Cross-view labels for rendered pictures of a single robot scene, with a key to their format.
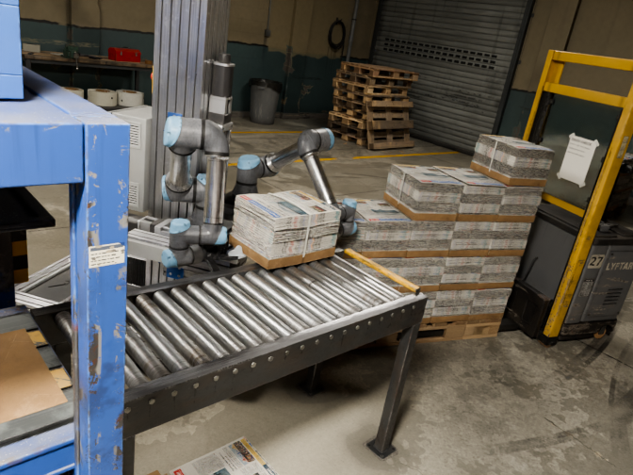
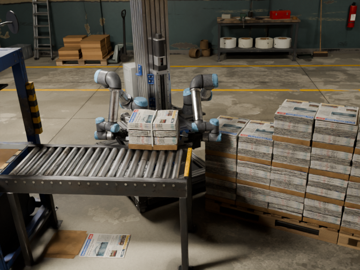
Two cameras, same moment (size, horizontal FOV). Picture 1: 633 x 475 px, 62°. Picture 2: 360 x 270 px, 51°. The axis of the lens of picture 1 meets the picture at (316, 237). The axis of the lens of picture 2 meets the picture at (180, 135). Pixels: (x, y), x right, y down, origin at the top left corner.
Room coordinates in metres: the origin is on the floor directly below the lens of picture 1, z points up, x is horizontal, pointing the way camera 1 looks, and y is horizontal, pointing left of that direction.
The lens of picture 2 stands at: (0.55, -2.14, 2.14)
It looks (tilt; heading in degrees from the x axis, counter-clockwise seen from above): 25 degrees down; 50
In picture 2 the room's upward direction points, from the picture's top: 2 degrees counter-clockwise
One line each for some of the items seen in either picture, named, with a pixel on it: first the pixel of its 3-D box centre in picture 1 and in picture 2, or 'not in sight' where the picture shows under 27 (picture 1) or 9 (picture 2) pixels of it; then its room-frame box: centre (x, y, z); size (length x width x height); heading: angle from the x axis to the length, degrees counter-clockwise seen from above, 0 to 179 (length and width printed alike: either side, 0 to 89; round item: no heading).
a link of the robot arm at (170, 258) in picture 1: (177, 256); (101, 135); (1.89, 0.53, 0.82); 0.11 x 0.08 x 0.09; 134
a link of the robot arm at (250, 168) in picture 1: (249, 168); (189, 95); (2.80, 0.43, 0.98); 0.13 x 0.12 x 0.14; 145
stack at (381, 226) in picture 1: (384, 272); (274, 175); (2.99, -0.45, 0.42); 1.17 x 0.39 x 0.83; 114
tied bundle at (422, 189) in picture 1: (422, 191); (297, 121); (3.05, -0.58, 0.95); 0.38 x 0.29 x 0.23; 23
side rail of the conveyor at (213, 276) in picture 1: (218, 286); (109, 152); (1.86, 0.36, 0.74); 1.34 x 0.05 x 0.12; 135
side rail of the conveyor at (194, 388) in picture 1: (297, 352); (90, 186); (1.50, 0.00, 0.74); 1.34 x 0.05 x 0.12; 135
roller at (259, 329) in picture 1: (238, 312); (91, 163); (1.63, 0.23, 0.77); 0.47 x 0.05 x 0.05; 45
